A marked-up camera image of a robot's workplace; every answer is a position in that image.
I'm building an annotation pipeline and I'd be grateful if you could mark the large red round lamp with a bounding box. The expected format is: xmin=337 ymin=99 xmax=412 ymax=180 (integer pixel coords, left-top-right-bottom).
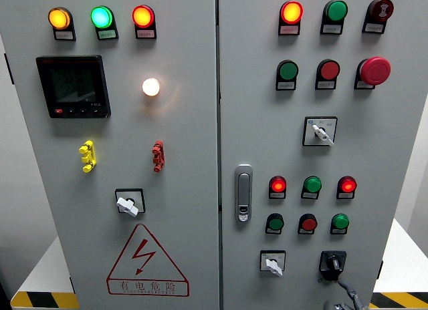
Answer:
xmin=280 ymin=0 xmax=304 ymax=25
xmin=131 ymin=5 xmax=156 ymax=29

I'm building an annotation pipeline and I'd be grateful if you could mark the small yellow handle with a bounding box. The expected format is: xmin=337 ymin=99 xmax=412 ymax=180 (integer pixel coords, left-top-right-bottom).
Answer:
xmin=78 ymin=140 xmax=98 ymax=174

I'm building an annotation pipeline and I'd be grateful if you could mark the large green push button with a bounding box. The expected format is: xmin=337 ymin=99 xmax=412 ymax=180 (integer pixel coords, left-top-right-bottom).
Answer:
xmin=323 ymin=0 xmax=349 ymax=23
xmin=276 ymin=59 xmax=300 ymax=82

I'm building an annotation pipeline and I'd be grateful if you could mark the small red push button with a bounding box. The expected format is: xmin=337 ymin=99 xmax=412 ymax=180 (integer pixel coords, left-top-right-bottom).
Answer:
xmin=298 ymin=213 xmax=318 ymax=232

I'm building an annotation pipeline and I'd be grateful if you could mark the small red round lamp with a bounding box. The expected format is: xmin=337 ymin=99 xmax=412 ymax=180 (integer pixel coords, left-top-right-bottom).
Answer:
xmin=337 ymin=175 xmax=358 ymax=194
xmin=269 ymin=175 xmax=288 ymax=194

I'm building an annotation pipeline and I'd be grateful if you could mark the dark red round buzzer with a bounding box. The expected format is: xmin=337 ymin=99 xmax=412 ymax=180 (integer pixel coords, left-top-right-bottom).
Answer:
xmin=366 ymin=0 xmax=395 ymax=23

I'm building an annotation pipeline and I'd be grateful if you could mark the black yellow striped tape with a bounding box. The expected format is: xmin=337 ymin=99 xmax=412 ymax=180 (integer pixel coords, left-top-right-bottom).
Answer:
xmin=10 ymin=291 xmax=81 ymax=310
xmin=368 ymin=291 xmax=428 ymax=310

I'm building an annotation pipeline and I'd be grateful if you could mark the small green push button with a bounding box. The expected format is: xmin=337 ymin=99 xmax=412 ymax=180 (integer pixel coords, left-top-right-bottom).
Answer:
xmin=265 ymin=212 xmax=286 ymax=232

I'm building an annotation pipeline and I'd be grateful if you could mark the black display meter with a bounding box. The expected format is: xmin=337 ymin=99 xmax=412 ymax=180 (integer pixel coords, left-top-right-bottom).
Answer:
xmin=35 ymin=54 xmax=112 ymax=120

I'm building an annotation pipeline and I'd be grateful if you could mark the large red stop button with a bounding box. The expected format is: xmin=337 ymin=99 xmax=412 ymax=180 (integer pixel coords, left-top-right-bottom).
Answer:
xmin=355 ymin=56 xmax=392 ymax=87

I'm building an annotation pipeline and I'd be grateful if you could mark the silver door lock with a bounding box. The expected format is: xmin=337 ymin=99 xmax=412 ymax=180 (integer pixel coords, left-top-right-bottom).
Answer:
xmin=233 ymin=163 xmax=254 ymax=223

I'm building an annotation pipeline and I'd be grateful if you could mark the pale grey cabinet door with lock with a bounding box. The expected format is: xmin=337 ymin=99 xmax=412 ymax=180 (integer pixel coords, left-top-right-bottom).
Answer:
xmin=216 ymin=0 xmax=428 ymax=310

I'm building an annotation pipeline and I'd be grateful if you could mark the black handle turn switch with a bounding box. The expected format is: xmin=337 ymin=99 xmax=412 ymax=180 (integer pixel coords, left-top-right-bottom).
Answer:
xmin=318 ymin=250 xmax=348 ymax=283

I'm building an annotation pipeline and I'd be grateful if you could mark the large yellow round lamp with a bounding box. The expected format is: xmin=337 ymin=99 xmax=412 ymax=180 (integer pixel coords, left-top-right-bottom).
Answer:
xmin=47 ymin=7 xmax=74 ymax=31

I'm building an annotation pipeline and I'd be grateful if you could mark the large red push button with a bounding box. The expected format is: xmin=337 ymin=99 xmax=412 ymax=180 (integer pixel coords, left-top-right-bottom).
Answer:
xmin=316 ymin=58 xmax=341 ymax=82

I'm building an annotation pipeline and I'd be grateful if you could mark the large green glowing lamp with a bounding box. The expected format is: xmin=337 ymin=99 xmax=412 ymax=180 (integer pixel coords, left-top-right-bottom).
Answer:
xmin=90 ymin=5 xmax=115 ymax=30

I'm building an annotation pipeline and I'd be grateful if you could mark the small green round lamp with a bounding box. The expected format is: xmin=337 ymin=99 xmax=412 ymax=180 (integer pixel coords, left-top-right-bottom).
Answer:
xmin=302 ymin=175 xmax=323 ymax=194
xmin=330 ymin=212 xmax=350 ymax=231

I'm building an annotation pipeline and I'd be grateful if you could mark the small red handle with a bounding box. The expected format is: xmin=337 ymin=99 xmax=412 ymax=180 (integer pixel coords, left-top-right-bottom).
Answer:
xmin=151 ymin=140 xmax=166 ymax=173

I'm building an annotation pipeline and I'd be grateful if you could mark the red warning triangle sticker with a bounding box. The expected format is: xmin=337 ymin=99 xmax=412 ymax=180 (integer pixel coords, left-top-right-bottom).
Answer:
xmin=106 ymin=223 xmax=191 ymax=298

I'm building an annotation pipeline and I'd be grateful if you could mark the white round lamp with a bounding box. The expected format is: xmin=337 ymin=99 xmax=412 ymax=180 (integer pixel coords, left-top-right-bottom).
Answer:
xmin=142 ymin=77 xmax=161 ymax=98

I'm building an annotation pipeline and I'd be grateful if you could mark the slim white handle turn switch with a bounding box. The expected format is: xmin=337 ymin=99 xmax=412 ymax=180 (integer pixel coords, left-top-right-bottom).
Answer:
xmin=302 ymin=116 xmax=338 ymax=148

